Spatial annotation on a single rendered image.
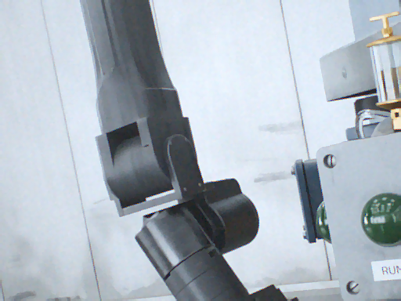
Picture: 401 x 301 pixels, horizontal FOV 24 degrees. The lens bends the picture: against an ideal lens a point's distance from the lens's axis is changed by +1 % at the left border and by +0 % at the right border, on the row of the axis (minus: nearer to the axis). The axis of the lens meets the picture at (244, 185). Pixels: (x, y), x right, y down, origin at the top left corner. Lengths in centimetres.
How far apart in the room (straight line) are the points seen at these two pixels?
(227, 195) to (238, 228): 4
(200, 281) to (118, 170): 12
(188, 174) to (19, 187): 697
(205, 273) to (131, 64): 19
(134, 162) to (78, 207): 659
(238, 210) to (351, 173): 38
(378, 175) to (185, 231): 34
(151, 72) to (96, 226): 651
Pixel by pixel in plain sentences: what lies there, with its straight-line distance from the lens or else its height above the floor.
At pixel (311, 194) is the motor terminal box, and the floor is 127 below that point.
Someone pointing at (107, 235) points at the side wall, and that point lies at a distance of 729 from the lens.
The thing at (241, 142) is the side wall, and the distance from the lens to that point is 653.
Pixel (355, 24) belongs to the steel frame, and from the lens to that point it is 565.
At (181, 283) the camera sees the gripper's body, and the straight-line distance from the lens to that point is 82.
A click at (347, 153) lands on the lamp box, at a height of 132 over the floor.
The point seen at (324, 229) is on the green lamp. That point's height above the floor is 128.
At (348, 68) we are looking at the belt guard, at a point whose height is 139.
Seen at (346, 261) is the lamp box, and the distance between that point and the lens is 53.
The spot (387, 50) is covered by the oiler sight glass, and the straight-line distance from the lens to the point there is 59.
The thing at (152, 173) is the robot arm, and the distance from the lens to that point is 82.
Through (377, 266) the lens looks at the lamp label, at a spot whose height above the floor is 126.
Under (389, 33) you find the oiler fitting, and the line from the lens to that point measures 60.
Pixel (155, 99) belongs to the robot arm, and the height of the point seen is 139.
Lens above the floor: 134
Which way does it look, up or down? 3 degrees down
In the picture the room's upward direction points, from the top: 11 degrees counter-clockwise
